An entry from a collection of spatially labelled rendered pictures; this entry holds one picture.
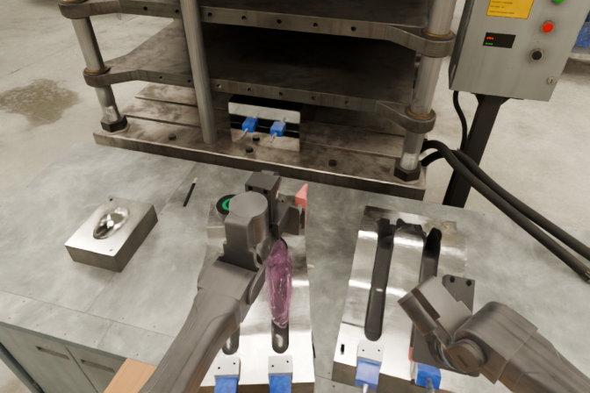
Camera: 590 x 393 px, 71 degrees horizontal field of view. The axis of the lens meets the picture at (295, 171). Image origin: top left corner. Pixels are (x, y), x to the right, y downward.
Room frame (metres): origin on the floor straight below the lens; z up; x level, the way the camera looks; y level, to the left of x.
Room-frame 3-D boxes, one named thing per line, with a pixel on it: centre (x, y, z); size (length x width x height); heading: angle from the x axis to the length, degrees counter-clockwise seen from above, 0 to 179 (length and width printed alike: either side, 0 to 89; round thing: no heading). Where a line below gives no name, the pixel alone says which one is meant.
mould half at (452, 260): (0.61, -0.27, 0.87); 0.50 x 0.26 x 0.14; 165
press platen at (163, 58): (1.62, 0.06, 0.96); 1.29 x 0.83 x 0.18; 75
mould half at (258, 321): (0.62, 0.10, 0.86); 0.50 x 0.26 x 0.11; 2
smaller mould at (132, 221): (0.80, 0.51, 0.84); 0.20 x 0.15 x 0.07; 165
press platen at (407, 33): (1.62, 0.06, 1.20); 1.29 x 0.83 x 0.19; 75
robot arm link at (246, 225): (0.41, 0.08, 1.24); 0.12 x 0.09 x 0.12; 160
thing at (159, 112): (1.62, 0.08, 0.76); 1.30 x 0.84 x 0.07; 75
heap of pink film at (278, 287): (0.62, 0.09, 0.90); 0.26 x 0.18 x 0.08; 2
